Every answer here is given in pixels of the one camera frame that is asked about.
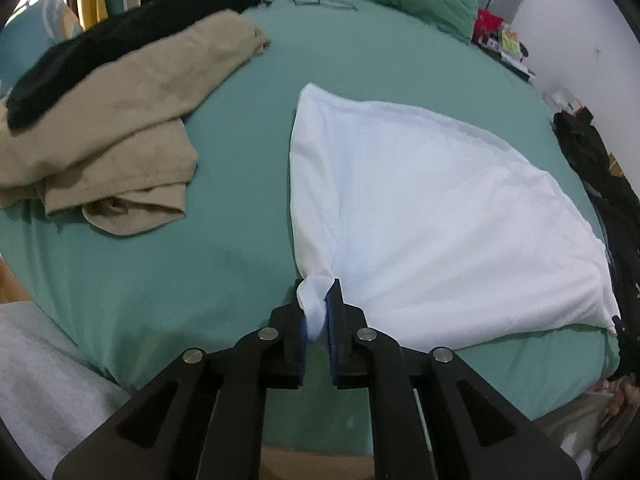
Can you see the small red pillow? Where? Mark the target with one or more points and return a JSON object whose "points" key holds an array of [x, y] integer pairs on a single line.
{"points": [[487, 25]]}

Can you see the person's light grey pants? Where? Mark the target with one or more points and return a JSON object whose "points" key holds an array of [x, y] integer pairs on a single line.
{"points": [[45, 370]]}

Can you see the yellow snack packet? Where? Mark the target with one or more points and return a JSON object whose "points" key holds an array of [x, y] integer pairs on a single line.
{"points": [[511, 40]]}

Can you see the black bedside table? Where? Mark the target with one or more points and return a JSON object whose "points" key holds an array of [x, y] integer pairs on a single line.
{"points": [[515, 67]]}

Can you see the black garment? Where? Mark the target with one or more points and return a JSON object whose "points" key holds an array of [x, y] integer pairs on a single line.
{"points": [[125, 35]]}

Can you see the chair with blue cloth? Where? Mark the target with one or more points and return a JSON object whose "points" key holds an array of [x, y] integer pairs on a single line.
{"points": [[35, 35]]}

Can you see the person's right hand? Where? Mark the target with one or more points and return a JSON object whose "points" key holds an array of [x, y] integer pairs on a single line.
{"points": [[620, 415]]}

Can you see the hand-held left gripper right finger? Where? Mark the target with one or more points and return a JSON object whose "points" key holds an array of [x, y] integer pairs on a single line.
{"points": [[331, 340]]}

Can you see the white box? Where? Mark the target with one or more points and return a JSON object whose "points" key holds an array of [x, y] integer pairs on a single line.
{"points": [[565, 99]]}

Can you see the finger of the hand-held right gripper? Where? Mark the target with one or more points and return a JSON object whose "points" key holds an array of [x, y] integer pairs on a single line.
{"points": [[622, 330]]}

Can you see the white hooded sweatshirt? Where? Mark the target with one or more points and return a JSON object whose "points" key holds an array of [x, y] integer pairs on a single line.
{"points": [[425, 210]]}

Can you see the black clothes pile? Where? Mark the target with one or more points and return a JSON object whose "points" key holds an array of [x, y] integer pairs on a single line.
{"points": [[595, 160]]}

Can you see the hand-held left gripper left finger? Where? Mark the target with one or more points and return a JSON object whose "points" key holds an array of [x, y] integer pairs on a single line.
{"points": [[300, 350]]}

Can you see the beige garment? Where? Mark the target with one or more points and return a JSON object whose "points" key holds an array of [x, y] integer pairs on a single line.
{"points": [[125, 125]]}

